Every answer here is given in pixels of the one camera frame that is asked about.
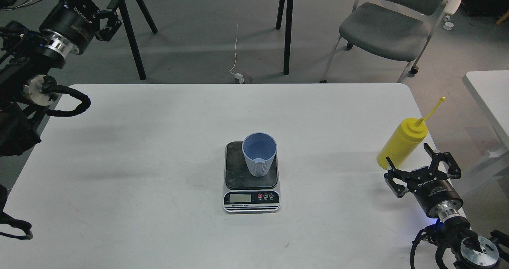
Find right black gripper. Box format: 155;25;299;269
383;143;464;218

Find white hanging cable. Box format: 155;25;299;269
227;0;245;75

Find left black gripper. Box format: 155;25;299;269
39;0;122;55

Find grey office chair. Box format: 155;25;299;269
338;0;462;82

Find blue ribbed plastic cup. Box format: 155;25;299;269
241;132;278;177

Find white side table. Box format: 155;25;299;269
458;70;509;196

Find yellow squeeze bottle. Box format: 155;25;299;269
377;97;446;170

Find white power adapter on floor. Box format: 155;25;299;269
233;72;253;84

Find digital kitchen scale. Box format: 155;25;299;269
223;141;281;214

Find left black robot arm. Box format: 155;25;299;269
0;0;122;156

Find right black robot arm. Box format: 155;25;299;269
384;143;508;269

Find white cup on floor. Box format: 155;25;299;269
442;15;454;30

